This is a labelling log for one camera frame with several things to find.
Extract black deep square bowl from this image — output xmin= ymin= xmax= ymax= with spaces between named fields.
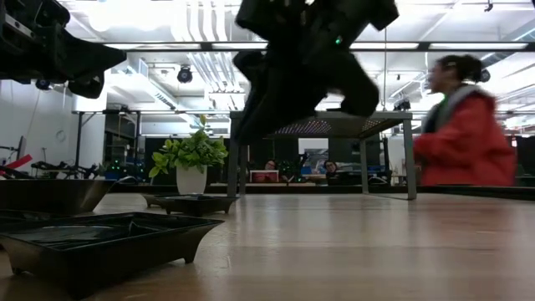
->
xmin=0 ymin=178 xmax=117 ymax=217

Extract black overhead light beam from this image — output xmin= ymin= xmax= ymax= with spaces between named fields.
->
xmin=104 ymin=40 xmax=530 ymax=53

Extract black workbench equipment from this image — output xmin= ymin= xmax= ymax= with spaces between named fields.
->
xmin=31 ymin=160 xmax=102 ymax=180

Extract thin vertical hanging rod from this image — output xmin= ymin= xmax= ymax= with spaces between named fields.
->
xmin=382 ymin=28 xmax=388 ymax=112

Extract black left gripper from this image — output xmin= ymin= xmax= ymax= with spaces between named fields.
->
xmin=0 ymin=0 xmax=128 ymax=100

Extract black table frame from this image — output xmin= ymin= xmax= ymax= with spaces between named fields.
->
xmin=109 ymin=182 xmax=535 ymax=202

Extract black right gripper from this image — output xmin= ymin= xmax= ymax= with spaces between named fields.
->
xmin=232 ymin=0 xmax=400 ymax=145

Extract black square footed plate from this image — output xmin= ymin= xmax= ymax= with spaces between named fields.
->
xmin=0 ymin=212 xmax=225 ymax=300
xmin=165 ymin=195 xmax=240 ymax=217
xmin=141 ymin=192 xmax=176 ymax=209

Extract grey perforated metal shelf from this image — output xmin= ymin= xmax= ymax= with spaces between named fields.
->
xmin=227 ymin=110 xmax=418 ymax=201

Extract red bar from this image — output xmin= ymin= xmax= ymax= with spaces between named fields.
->
xmin=4 ymin=153 xmax=33 ymax=171

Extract black room divider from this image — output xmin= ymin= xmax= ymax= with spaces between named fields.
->
xmin=516 ymin=135 xmax=535 ymax=176

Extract black metal rack frame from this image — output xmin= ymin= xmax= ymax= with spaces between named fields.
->
xmin=71 ymin=109 xmax=143 ymax=169

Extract green plant in white pot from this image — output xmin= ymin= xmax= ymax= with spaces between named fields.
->
xmin=148 ymin=114 xmax=230 ymax=196

